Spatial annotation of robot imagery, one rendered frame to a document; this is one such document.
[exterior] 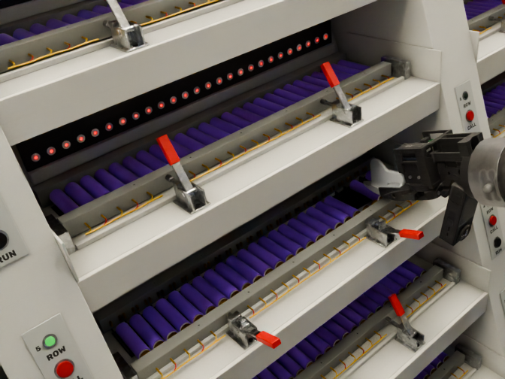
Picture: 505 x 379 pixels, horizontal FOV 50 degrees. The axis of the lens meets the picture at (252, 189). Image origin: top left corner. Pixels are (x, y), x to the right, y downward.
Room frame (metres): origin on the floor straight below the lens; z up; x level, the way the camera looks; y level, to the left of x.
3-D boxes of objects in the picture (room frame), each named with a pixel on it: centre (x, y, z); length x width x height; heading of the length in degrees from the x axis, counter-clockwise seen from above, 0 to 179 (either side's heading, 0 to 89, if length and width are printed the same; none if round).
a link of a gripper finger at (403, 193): (0.76, -0.22, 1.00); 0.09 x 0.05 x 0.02; 37
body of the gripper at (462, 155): (0.72, -0.27, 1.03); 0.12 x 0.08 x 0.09; 30
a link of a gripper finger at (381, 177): (0.80, -0.19, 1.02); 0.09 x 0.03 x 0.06; 37
